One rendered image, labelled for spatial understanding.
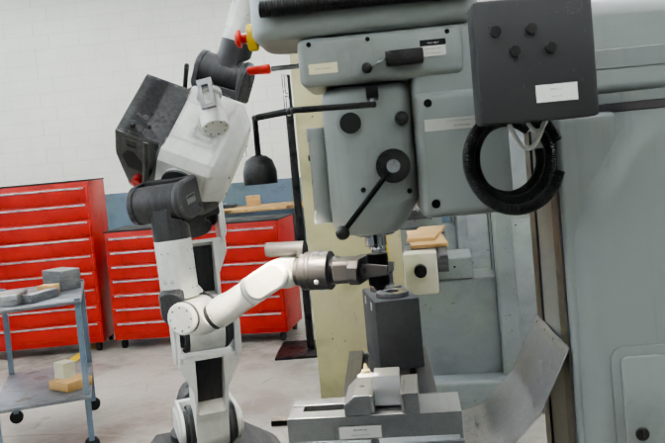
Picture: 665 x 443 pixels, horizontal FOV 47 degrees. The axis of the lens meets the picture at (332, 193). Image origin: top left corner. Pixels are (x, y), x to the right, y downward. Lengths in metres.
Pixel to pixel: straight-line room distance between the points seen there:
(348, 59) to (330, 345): 2.13
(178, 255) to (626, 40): 1.10
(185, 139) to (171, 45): 9.22
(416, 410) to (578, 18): 0.79
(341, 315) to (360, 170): 1.95
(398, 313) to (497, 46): 0.94
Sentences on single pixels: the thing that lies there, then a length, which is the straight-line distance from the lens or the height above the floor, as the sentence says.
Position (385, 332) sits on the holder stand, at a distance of 2.08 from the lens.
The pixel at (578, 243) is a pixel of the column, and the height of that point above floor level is 1.27.
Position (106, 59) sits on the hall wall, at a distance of 11.42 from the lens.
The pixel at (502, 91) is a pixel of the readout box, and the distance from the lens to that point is 1.35.
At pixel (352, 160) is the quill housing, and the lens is 1.60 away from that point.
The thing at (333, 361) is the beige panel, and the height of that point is 0.56.
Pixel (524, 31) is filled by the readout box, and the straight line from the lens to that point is 1.37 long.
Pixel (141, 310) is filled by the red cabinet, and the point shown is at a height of 0.33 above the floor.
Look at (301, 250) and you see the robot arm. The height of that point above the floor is 1.28.
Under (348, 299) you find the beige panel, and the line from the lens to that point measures 3.49.
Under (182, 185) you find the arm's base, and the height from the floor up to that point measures 1.45.
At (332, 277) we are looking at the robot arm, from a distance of 1.73.
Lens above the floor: 1.49
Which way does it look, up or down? 3 degrees down
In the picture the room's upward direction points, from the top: 5 degrees counter-clockwise
